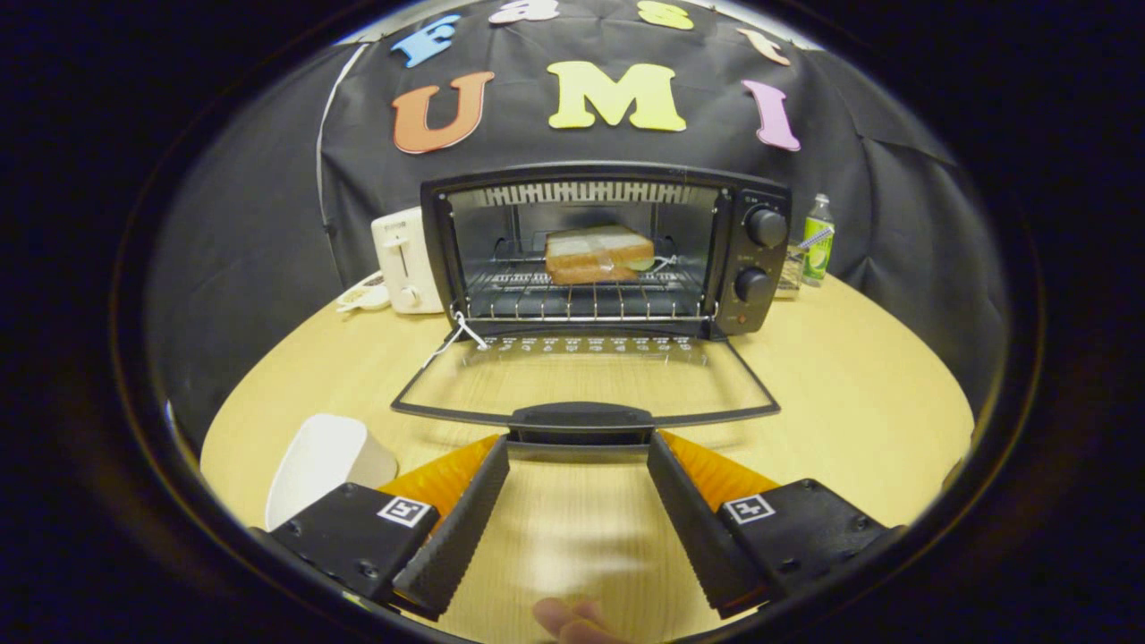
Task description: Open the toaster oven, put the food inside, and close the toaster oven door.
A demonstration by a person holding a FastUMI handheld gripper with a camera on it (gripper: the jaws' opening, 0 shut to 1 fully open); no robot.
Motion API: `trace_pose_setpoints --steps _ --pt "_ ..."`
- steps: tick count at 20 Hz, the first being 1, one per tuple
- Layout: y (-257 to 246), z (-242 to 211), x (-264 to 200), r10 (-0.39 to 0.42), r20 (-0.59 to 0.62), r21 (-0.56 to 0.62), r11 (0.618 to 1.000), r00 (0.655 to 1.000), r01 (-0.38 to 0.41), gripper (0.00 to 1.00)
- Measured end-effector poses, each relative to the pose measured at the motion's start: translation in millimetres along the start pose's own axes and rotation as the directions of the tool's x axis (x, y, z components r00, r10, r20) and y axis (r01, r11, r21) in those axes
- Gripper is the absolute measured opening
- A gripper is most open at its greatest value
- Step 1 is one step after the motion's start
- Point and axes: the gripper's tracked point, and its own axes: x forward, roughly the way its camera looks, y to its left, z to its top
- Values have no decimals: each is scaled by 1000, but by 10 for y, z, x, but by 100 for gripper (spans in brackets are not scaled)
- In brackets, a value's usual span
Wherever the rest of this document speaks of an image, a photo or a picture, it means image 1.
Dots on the black toaster oven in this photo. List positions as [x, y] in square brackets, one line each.
[760, 259]

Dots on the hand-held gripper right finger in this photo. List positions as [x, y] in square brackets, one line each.
[698, 528]

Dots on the white pop-up toaster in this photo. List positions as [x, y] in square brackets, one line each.
[407, 259]

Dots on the black backdrop cloth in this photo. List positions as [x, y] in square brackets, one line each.
[268, 224]

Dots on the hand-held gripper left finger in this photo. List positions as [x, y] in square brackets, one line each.
[461, 528]

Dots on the green plastic bottle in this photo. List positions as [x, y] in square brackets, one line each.
[818, 246]

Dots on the white rectangular tray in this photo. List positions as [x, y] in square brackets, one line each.
[322, 456]

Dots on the sandwich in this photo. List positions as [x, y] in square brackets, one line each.
[595, 255]

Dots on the small white dish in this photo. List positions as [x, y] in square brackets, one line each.
[365, 295]

